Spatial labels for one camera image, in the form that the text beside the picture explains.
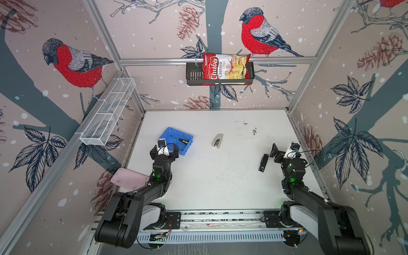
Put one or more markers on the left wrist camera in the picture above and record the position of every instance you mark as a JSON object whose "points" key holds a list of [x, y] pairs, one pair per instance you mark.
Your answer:
{"points": [[161, 143]]}

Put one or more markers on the blue plastic bin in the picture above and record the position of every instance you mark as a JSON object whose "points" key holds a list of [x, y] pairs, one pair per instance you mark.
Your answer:
{"points": [[177, 133]]}

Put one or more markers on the black rectangular device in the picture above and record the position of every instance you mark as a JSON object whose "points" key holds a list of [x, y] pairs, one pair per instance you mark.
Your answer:
{"points": [[263, 163]]}

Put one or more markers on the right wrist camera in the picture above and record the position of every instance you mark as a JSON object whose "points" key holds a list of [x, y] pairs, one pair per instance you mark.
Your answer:
{"points": [[294, 147]]}

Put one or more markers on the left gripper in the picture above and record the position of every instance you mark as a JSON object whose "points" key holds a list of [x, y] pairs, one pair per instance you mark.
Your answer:
{"points": [[173, 154]]}

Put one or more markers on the white wire wall basket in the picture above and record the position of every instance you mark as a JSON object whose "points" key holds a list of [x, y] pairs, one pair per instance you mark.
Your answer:
{"points": [[104, 121]]}

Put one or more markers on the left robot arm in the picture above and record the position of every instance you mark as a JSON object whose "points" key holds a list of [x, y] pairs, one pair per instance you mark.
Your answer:
{"points": [[121, 220]]}

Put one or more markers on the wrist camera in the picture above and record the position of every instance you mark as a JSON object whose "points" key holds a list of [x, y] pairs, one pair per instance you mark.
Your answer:
{"points": [[161, 143], [294, 147]]}

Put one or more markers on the black yellow screwdriver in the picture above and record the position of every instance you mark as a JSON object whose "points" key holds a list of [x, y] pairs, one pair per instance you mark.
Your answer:
{"points": [[180, 140]]}

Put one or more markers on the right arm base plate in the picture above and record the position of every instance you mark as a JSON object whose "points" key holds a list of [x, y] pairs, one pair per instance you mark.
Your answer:
{"points": [[278, 219]]}

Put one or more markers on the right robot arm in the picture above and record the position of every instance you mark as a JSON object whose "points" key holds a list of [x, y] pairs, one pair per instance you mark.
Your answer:
{"points": [[336, 227]]}

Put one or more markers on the red cassava chips bag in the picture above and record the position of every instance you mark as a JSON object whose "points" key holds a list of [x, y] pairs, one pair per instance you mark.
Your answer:
{"points": [[225, 67]]}

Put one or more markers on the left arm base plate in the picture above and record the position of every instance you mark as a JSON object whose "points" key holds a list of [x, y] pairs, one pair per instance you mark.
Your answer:
{"points": [[172, 221]]}

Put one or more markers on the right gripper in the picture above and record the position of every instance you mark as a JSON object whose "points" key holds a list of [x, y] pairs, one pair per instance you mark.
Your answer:
{"points": [[275, 152]]}

